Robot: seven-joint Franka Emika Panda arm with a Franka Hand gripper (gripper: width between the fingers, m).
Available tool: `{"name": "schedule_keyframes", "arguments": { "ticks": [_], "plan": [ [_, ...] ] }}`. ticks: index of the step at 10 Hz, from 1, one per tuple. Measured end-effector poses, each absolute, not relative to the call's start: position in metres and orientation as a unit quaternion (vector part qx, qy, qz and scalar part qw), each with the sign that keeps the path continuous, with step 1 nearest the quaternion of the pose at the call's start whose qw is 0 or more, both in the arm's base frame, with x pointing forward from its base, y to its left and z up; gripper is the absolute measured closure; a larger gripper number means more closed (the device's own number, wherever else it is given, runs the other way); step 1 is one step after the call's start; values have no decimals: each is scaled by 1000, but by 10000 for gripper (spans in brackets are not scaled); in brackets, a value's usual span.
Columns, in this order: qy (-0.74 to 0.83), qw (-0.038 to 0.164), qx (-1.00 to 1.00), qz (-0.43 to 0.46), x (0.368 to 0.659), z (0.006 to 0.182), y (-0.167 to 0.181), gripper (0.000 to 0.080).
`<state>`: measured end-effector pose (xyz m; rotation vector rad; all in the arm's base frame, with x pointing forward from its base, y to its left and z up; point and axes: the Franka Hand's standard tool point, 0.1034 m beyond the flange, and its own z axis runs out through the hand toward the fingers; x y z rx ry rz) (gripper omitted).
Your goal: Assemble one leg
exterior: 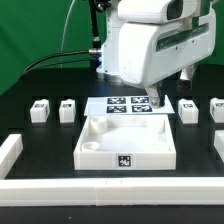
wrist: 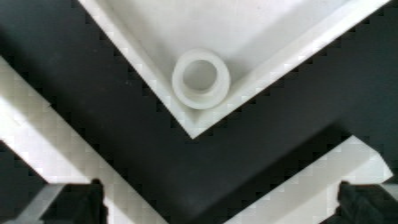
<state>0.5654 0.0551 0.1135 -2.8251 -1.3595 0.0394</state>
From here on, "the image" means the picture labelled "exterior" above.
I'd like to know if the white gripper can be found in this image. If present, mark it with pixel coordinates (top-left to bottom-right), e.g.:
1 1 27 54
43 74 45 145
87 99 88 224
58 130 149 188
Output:
118 9 216 109

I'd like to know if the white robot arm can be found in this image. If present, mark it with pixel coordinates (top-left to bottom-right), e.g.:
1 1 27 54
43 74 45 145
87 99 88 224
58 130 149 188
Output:
96 0 216 108

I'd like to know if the white part at right edge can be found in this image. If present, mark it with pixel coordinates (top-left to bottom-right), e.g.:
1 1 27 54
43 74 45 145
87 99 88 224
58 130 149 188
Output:
214 130 224 163

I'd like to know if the white sheet with markers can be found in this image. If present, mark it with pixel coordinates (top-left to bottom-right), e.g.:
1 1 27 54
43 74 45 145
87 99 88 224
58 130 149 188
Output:
84 96 174 116

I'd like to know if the black pole with connector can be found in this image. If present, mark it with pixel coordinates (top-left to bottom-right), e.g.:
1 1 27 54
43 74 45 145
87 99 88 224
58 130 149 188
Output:
87 0 113 68

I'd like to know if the white L-shaped fence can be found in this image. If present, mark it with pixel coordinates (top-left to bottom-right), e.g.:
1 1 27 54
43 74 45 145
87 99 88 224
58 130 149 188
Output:
0 134 224 207

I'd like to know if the grey cable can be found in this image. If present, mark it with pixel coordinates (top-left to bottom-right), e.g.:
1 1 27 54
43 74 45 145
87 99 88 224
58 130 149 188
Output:
59 0 77 69

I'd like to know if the black cable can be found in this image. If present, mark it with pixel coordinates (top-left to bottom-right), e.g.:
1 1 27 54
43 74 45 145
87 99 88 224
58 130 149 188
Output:
22 49 98 76

